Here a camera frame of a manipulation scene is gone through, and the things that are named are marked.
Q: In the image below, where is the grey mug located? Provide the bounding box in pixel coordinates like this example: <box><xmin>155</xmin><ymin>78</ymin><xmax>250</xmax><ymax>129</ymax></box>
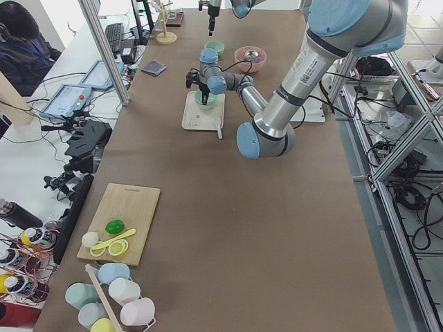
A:
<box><xmin>78</xmin><ymin>302</ymin><xmax>108</xmax><ymax>330</ymax></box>

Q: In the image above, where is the black tray object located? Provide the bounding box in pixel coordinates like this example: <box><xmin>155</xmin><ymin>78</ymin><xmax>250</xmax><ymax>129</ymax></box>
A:
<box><xmin>166</xmin><ymin>11</ymin><xmax>184</xmax><ymax>27</ymax></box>

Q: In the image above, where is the black bottle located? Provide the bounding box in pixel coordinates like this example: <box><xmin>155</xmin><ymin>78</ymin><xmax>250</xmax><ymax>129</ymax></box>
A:
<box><xmin>1</xmin><ymin>199</ymin><xmax>43</xmax><ymax>230</ymax></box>

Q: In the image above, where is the teach pendant tablet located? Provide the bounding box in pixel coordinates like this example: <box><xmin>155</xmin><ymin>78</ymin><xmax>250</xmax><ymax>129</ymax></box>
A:
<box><xmin>39</xmin><ymin>84</ymin><xmax>92</xmax><ymax>120</ymax></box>

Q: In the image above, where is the grey folded cloth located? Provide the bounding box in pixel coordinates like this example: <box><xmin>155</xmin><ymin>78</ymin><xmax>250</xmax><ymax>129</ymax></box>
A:
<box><xmin>141</xmin><ymin>59</ymin><xmax>168</xmax><ymax>77</ymax></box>

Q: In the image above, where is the white ceramic spoon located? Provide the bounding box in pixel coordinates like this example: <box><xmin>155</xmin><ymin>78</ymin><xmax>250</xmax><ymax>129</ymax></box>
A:
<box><xmin>213</xmin><ymin>118</ymin><xmax>223</xmax><ymax>140</ymax></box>

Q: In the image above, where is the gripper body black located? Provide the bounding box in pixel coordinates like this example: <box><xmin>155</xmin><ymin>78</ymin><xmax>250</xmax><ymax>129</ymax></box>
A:
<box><xmin>186</xmin><ymin>68</ymin><xmax>209</xmax><ymax>93</ymax></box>
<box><xmin>198</xmin><ymin>0</ymin><xmax>219</xmax><ymax>21</ymax></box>

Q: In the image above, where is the seated person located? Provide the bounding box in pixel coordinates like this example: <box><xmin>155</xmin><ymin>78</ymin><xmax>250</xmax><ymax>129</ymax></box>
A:
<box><xmin>1</xmin><ymin>1</ymin><xmax>62</xmax><ymax>97</ymax></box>

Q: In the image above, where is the black keyboard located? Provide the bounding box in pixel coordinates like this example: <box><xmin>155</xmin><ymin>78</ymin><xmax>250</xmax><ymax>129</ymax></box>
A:
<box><xmin>105</xmin><ymin>23</ymin><xmax>124</xmax><ymax>53</ymax></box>

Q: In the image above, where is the wooden cutting board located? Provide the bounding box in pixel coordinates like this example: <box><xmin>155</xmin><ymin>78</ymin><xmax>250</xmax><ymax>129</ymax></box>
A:
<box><xmin>82</xmin><ymin>183</ymin><xmax>161</xmax><ymax>266</ymax></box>

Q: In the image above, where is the green mug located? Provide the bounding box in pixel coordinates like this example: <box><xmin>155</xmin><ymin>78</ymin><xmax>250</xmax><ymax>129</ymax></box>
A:
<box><xmin>65</xmin><ymin>283</ymin><xmax>98</xmax><ymax>310</ymax></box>

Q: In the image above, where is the black camera stand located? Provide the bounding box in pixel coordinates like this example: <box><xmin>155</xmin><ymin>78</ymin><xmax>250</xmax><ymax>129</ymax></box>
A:
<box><xmin>41</xmin><ymin>111</ymin><xmax>112</xmax><ymax>174</ymax></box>

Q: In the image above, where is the white garlic bulb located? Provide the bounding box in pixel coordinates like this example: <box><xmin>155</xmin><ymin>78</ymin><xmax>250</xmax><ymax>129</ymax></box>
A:
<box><xmin>81</xmin><ymin>232</ymin><xmax>99</xmax><ymax>248</ymax></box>

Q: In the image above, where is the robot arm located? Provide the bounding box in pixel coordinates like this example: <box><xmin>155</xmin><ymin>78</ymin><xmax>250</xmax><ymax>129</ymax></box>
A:
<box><xmin>198</xmin><ymin>0</ymin><xmax>262</xmax><ymax>36</ymax></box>
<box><xmin>186</xmin><ymin>1</ymin><xmax>408</xmax><ymax>159</ymax></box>

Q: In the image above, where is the white mug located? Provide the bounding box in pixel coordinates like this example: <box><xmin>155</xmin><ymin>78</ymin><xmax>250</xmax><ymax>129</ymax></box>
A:
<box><xmin>108</xmin><ymin>277</ymin><xmax>141</xmax><ymax>306</ymax></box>

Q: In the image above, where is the wooden mug tree stand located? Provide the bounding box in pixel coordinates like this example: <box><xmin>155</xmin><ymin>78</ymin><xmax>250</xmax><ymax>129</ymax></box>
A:
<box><xmin>149</xmin><ymin>0</ymin><xmax>177</xmax><ymax>44</ymax></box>

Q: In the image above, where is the lemon slice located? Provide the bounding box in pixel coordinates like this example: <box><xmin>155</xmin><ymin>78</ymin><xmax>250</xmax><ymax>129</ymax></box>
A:
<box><xmin>89</xmin><ymin>246</ymin><xmax>107</xmax><ymax>257</ymax></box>
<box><xmin>108</xmin><ymin>239</ymin><xmax>129</xmax><ymax>257</ymax></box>

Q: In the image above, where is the green bowl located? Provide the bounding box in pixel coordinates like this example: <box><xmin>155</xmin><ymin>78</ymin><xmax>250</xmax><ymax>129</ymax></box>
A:
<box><xmin>204</xmin><ymin>41</ymin><xmax>225</xmax><ymax>57</ymax></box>
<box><xmin>194</xmin><ymin>90</ymin><xmax>218</xmax><ymax>110</ymax></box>
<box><xmin>195</xmin><ymin>97</ymin><xmax>218</xmax><ymax>110</ymax></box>

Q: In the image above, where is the yellow mug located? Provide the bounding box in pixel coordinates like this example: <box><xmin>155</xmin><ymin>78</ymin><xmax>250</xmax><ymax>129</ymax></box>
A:
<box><xmin>90</xmin><ymin>318</ymin><xmax>116</xmax><ymax>332</ymax></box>

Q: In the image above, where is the metal frame post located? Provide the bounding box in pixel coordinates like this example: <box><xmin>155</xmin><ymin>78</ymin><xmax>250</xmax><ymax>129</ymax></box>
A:
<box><xmin>78</xmin><ymin>0</ymin><xmax>130</xmax><ymax>107</ymax></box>

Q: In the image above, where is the beige cartoon serving tray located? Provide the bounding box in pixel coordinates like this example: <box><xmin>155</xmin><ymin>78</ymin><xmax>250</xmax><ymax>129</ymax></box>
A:
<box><xmin>181</xmin><ymin>91</ymin><xmax>225</xmax><ymax>131</ymax></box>

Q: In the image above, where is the yellow bottle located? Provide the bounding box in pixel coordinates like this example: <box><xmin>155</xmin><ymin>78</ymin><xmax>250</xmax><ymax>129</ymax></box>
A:
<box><xmin>20</xmin><ymin>228</ymin><xmax>57</xmax><ymax>250</ymax></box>

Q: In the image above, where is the green lime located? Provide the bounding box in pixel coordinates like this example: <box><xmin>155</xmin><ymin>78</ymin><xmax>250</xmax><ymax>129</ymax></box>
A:
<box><xmin>105</xmin><ymin>219</ymin><xmax>125</xmax><ymax>234</ymax></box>

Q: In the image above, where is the pink bowl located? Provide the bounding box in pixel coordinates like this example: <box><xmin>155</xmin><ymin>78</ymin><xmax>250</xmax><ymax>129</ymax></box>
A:
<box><xmin>234</xmin><ymin>46</ymin><xmax>267</xmax><ymax>73</ymax></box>

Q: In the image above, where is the pink mug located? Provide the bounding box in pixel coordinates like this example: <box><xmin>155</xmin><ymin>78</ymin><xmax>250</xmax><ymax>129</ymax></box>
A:
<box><xmin>120</xmin><ymin>297</ymin><xmax>156</xmax><ymax>326</ymax></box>

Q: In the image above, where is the metal scoop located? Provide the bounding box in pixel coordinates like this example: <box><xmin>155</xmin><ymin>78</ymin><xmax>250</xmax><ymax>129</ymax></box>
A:
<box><xmin>244</xmin><ymin>49</ymin><xmax>260</xmax><ymax>62</ymax></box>

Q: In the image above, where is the blue mug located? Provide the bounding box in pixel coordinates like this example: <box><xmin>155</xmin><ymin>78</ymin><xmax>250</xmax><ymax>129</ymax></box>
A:
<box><xmin>98</xmin><ymin>263</ymin><xmax>130</xmax><ymax>285</ymax></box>

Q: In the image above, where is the yellow plastic knife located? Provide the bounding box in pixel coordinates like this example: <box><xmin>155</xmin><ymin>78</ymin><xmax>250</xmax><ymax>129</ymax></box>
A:
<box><xmin>91</xmin><ymin>228</ymin><xmax>136</xmax><ymax>250</ymax></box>

